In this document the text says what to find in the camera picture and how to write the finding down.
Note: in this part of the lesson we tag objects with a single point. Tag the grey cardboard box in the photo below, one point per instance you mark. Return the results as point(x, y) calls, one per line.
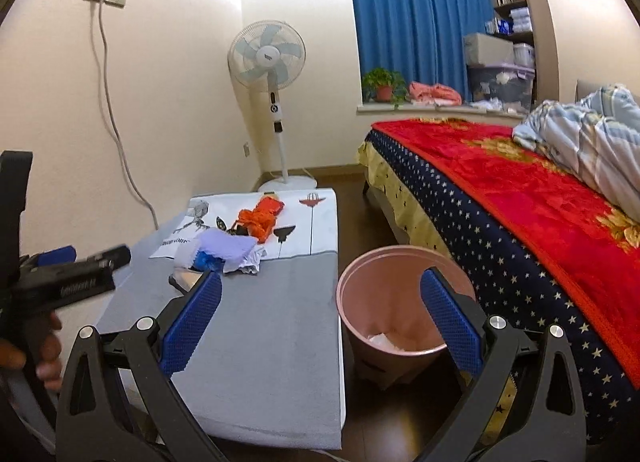
point(483, 50)

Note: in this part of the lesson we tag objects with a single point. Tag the black snack packet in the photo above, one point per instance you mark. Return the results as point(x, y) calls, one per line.
point(184, 280)

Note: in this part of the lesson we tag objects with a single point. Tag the clear storage box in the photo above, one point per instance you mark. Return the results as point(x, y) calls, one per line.
point(510, 84)

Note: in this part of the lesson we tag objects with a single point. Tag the striped grey quilt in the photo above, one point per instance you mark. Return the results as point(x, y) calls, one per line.
point(596, 139)

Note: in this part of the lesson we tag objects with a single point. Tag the pink trash bin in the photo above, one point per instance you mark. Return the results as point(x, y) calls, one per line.
point(393, 337)

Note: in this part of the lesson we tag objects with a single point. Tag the blue plastic wrapper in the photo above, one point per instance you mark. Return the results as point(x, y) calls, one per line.
point(204, 261)

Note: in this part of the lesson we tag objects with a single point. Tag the lavender foam net wrap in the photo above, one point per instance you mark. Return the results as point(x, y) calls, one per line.
point(231, 248)

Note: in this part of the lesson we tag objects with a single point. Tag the white standing fan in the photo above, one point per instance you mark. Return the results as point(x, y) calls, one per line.
point(267, 56)

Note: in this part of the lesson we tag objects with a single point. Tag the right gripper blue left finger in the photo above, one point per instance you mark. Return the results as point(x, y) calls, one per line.
point(95, 422)

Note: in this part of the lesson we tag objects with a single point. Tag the red floral blanket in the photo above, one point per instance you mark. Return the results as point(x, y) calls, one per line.
point(591, 248)

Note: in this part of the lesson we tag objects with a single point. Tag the potted green plant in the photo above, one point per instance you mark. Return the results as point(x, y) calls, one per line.
point(381, 85)

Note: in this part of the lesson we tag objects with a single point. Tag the pink folded cloth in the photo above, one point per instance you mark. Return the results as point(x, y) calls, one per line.
point(436, 94)

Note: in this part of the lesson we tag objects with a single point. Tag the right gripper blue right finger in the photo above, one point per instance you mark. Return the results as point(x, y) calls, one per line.
point(524, 401)

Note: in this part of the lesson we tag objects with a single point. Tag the blue curtain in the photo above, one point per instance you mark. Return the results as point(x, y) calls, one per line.
point(423, 40)

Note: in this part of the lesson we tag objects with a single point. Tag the orange plastic bag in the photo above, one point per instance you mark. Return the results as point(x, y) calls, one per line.
point(260, 220)

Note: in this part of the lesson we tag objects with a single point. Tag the navy star bed sheet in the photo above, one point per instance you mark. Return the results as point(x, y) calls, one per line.
point(508, 279)

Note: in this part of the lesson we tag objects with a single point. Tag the wooden bookshelf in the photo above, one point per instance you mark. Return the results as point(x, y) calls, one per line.
point(531, 22)

